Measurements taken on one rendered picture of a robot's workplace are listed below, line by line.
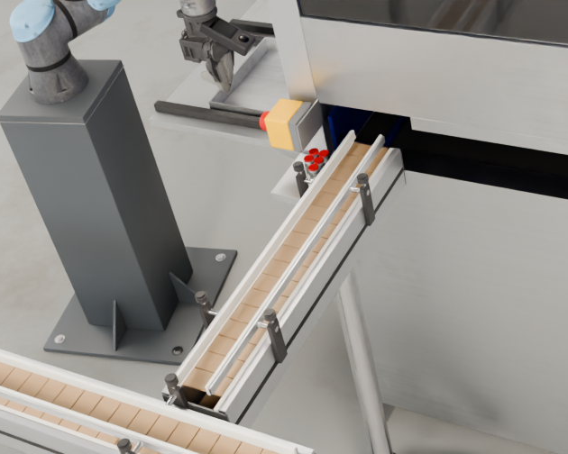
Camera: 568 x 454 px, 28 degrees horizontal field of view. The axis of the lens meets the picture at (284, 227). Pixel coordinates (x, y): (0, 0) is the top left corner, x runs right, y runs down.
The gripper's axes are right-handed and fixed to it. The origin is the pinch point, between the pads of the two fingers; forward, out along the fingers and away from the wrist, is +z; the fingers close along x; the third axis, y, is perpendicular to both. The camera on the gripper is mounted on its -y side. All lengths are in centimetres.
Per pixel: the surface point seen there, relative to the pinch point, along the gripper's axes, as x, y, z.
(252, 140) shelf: 11.0, -11.4, 4.1
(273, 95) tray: -3.4, -8.9, 3.2
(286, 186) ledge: 23.2, -26.4, 3.4
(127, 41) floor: -128, 148, 92
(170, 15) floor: -149, 140, 92
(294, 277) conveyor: 50, -44, -2
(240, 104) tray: 1.4, -2.9, 3.2
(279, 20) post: 12.5, -26.1, -28.5
